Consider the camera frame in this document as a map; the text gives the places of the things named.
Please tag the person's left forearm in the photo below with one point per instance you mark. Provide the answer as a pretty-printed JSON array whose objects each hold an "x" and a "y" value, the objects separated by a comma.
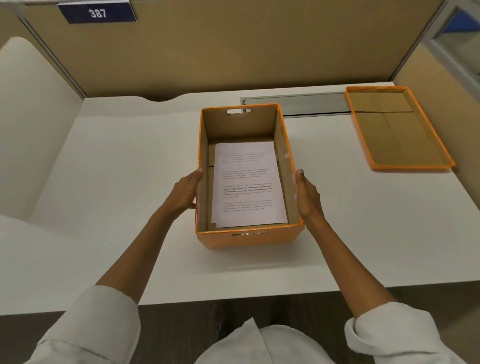
[{"x": 140, "y": 251}]

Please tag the blue number sign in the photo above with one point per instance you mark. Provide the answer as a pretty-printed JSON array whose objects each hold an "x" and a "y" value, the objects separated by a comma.
[{"x": 97, "y": 12}]

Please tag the person's right hand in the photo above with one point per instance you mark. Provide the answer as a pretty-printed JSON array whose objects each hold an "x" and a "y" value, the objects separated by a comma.
[{"x": 309, "y": 198}]

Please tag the white printed paper sheet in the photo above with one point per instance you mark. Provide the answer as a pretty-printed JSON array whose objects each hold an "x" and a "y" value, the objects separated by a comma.
[{"x": 248, "y": 185}]

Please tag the orange cardboard box lid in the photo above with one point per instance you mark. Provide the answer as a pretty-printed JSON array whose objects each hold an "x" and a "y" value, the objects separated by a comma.
[{"x": 399, "y": 129}]

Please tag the person's right forearm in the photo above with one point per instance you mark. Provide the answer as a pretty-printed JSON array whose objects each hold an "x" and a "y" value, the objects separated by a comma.
[{"x": 344, "y": 263}]

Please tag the grey framed glass window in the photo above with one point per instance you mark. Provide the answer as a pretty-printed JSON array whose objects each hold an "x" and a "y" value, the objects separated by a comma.
[{"x": 457, "y": 41}]

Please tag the person's right thumb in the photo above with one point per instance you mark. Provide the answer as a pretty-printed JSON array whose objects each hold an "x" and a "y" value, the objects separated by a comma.
[{"x": 300, "y": 181}]

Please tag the white side partition panel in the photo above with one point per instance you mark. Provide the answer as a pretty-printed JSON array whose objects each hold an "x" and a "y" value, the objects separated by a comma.
[{"x": 33, "y": 127}]

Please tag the person's left thumb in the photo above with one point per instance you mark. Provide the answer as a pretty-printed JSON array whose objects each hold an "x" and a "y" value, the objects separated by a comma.
[{"x": 197, "y": 179}]

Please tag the tan desk partition panel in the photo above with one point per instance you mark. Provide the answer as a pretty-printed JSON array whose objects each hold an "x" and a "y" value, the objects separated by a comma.
[{"x": 232, "y": 45}]

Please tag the orange cardboard storage box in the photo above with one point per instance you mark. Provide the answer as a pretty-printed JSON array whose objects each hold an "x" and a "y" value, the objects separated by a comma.
[{"x": 247, "y": 232}]

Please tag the person's white shirt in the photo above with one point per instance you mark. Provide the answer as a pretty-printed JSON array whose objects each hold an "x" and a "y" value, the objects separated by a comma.
[{"x": 93, "y": 330}]

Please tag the person's left hand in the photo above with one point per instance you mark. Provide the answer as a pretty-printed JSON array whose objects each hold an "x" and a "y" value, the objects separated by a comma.
[{"x": 182, "y": 194}]

